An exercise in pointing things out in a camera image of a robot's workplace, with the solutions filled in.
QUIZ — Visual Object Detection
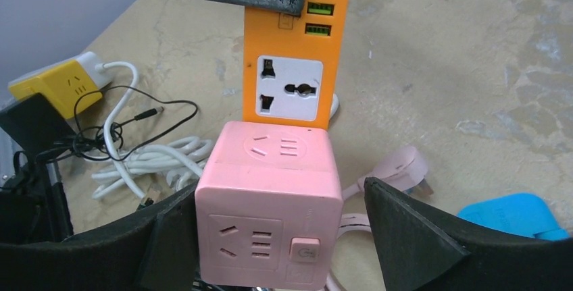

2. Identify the white power strip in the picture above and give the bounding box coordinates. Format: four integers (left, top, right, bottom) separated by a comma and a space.
8, 51, 113, 89

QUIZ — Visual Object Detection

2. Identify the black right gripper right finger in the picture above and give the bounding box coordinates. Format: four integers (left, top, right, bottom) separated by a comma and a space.
364, 177, 572, 290

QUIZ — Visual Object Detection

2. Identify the pink socket cable with plug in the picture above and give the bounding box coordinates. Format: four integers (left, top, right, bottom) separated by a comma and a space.
324, 145, 434, 291

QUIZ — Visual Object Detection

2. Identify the yellow cube power socket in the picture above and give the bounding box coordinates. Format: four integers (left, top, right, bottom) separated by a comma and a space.
8, 82, 102, 120

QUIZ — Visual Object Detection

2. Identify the blue travel adapter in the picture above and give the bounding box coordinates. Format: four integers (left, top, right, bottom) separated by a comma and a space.
457, 193, 570, 241

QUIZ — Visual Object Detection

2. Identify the pink cube power socket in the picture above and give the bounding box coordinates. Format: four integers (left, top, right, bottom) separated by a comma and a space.
195, 122, 343, 290

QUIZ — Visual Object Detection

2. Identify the thin black adapter cable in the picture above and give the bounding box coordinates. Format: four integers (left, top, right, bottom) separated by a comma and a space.
13, 85, 199, 174

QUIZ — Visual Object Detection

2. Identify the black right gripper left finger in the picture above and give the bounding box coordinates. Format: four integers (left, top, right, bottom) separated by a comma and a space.
1, 186, 199, 290

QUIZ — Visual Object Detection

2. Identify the white bundled power cable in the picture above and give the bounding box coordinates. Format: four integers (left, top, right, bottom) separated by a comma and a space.
91, 61, 216, 201

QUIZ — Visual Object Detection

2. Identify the orange power strip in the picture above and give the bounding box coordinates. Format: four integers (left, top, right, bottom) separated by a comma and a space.
243, 0, 349, 129

